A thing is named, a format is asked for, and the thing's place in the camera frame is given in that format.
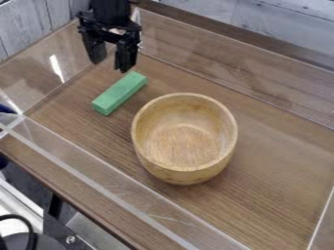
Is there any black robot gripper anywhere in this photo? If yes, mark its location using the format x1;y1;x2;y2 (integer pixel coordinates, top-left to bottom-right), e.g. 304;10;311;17
77;0;141;73

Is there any green rectangular block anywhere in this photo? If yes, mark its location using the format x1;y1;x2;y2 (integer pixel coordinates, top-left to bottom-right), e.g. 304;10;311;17
90;71;146;116

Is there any brown wooden bowl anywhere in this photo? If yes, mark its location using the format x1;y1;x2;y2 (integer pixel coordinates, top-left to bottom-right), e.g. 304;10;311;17
130;93;239;186

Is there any black table leg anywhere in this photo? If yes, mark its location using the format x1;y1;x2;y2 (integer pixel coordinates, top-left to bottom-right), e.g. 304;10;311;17
47;194;62;219

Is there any metal plate with screw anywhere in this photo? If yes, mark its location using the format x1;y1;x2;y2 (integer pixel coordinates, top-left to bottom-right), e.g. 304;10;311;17
42;213;94;250

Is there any clear acrylic front wall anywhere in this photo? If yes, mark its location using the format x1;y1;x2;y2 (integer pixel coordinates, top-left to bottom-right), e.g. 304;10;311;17
0;114;249;250

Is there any black cable loop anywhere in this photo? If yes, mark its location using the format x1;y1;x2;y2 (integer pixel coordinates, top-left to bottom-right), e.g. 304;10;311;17
0;213;37;250

